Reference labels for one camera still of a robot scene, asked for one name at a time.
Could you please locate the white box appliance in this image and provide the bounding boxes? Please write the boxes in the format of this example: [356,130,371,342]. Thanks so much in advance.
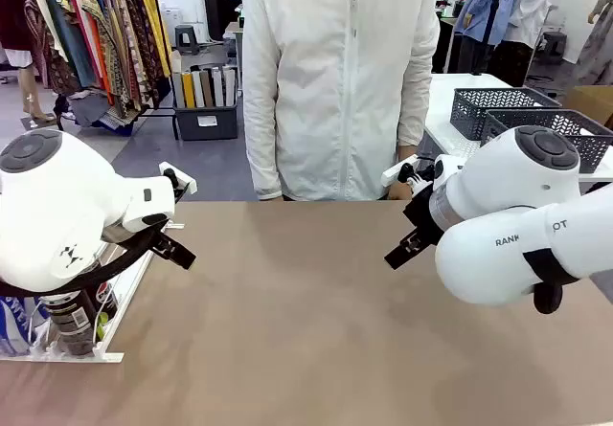
[160,8,185,31]

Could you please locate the black background desk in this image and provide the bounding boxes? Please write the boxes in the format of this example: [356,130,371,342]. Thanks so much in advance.
[432,8,457,75]

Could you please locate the person's right forearm white sleeve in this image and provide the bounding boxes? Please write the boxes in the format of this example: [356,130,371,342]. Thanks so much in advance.
[242,95,284,201]

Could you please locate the black tall panel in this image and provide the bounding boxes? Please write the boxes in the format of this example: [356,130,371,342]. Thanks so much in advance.
[199,0,227,42]

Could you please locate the person's left forearm white sleeve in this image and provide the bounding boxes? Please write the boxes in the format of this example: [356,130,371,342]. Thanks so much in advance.
[396,74,436,149]

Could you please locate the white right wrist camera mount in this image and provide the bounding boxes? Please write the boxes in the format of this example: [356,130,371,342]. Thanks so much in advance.
[380,154,444,195]

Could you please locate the white wire can dispenser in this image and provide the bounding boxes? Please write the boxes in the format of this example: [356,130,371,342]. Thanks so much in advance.
[0,222,186,366]

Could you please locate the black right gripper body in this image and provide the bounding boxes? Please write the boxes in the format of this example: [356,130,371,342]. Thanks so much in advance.
[403,188,443,250]

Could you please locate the pale mannequin legs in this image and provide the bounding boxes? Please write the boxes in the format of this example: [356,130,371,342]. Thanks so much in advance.
[17,59,57,125]

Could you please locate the grey plastic stool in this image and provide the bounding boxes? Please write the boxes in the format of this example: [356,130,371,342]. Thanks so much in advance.
[541,31,569,67]
[173,24,202,56]

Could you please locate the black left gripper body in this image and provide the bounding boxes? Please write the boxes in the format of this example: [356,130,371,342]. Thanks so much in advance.
[151,228,176,256]

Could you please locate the dark red garment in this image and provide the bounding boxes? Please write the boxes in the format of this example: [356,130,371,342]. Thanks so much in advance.
[0,0,34,53]

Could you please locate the grey plastic storage bin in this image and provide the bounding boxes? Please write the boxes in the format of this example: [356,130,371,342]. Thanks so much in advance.
[172,103,239,142]

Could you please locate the grey plastic woven basket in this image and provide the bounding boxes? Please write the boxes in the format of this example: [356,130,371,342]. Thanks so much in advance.
[449,87,562,142]
[480,108,613,175]

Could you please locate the dark patterned hanging garment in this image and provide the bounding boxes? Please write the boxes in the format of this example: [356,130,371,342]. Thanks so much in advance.
[105,0,162,107]

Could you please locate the metal clothes rack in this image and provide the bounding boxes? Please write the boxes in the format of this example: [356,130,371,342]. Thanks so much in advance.
[18,0,181,141]

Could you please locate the white side table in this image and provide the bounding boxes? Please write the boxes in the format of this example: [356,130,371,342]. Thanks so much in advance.
[422,72,613,183]

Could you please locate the grey cloth pile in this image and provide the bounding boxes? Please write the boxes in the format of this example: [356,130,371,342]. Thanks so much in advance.
[65,91,141,136]

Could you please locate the teal hanging garment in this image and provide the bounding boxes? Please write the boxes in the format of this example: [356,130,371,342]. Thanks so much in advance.
[39,0,98,88]

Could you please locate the person body in white jacket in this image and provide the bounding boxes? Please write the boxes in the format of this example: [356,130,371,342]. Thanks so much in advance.
[241,0,441,202]

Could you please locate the background robot cart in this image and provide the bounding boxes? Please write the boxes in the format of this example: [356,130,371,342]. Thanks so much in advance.
[223,20,246,98]

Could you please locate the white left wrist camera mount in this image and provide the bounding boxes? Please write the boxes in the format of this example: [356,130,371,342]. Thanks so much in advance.
[158,161,198,196]

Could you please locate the yellow hanging garment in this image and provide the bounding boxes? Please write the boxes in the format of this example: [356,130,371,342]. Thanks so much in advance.
[133,0,172,78]

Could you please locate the beige sample board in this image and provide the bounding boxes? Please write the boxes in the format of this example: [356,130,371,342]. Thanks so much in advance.
[222,65,238,107]

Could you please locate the green yellow patterned garment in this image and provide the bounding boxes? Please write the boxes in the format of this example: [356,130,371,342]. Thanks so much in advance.
[79,0,126,111]

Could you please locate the brown sample board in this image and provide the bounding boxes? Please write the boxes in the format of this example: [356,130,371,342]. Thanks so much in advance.
[199,69,215,108]

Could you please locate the black right arm cable strap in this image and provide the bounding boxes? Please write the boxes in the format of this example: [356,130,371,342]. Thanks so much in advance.
[522,249,581,315]

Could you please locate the pale grey sample board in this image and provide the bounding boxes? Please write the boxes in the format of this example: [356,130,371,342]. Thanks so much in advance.
[212,67,226,108]
[171,71,187,109]

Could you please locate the brown patterned hanging garment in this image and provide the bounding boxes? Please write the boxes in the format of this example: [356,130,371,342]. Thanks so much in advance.
[23,0,81,96]

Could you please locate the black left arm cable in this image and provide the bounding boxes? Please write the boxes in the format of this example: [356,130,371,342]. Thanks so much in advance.
[0,224,170,299]

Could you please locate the white sample board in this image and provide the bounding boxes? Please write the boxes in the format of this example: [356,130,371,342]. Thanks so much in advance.
[191,70,206,109]

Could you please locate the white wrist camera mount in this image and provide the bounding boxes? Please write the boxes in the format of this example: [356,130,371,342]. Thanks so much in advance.
[158,161,198,196]
[380,154,444,195]

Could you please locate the brown cardboard box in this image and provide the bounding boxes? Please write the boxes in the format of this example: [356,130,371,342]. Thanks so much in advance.
[559,84,613,130]

